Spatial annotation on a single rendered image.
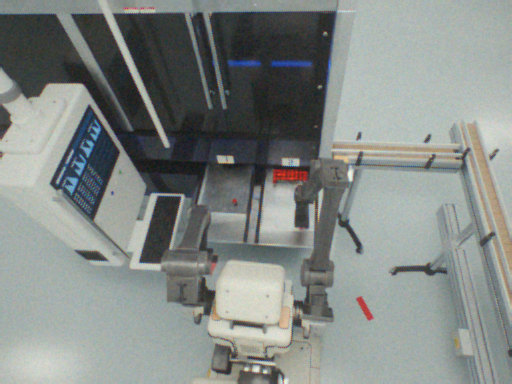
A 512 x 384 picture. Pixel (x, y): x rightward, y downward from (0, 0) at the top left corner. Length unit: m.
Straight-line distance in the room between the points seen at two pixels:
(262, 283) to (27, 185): 0.83
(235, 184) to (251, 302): 0.90
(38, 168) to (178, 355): 1.59
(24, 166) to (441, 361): 2.41
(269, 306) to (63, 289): 2.13
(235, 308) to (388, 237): 1.84
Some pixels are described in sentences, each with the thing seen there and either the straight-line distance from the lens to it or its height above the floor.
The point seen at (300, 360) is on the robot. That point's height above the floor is 0.28.
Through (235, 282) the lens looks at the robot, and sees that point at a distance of 1.08.
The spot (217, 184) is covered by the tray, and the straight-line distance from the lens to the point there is 1.88.
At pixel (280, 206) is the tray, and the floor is 0.88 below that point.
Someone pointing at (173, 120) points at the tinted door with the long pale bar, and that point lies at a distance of 1.67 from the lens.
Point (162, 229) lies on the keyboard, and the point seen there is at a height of 0.83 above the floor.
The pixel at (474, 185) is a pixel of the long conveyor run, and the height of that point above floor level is 0.93.
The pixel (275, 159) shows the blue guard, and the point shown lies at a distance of 1.75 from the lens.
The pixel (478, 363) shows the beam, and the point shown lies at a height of 0.55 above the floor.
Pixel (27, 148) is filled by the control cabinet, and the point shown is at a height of 1.58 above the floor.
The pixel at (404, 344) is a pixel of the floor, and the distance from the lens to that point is 2.55.
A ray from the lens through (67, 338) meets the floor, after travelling 2.86.
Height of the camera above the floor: 2.41
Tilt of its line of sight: 57 degrees down
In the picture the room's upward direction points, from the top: 8 degrees counter-clockwise
